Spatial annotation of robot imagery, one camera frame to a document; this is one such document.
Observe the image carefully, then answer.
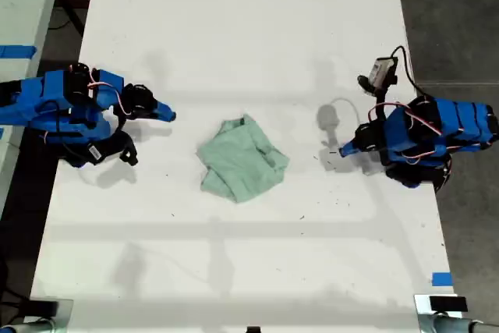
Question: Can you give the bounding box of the pale green T-shirt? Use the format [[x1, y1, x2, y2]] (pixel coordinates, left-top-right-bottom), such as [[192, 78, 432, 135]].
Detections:
[[196, 113, 291, 204]]

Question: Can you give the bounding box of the long blue tape strip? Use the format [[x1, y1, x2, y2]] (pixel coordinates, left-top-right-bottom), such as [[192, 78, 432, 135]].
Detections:
[[0, 44, 38, 59]]

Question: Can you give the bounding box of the small blue tape square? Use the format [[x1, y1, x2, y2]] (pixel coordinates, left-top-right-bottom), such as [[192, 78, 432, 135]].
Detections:
[[431, 271, 455, 288]]

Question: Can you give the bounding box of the grey metal tube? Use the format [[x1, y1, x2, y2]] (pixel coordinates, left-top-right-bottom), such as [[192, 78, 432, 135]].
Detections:
[[0, 317, 56, 333], [430, 314, 499, 333]]

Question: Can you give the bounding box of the red white servo wire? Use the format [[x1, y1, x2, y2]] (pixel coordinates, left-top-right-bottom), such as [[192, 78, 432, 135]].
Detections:
[[87, 69, 132, 116], [368, 101, 444, 136]]

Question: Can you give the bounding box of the short black camera stalk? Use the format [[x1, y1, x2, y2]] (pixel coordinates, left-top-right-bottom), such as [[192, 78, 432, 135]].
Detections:
[[115, 105, 130, 135], [373, 85, 390, 116]]

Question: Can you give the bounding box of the black camera box white label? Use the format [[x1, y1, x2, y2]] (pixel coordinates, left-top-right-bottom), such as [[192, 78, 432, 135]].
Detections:
[[80, 132, 140, 168]]

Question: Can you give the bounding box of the grey-faced black camera box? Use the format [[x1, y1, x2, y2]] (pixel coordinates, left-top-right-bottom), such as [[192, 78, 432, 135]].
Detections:
[[368, 55, 399, 88]]

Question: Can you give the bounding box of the black camera cable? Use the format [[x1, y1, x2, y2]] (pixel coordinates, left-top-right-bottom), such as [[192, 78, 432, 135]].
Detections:
[[389, 44, 430, 100]]

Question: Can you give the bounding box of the black floor cable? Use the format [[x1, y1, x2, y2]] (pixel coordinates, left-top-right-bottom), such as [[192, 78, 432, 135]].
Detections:
[[48, 0, 86, 36]]

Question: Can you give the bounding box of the metal bracket with black box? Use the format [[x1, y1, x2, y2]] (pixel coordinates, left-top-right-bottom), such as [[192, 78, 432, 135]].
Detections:
[[412, 292, 469, 333], [21, 297, 75, 333]]

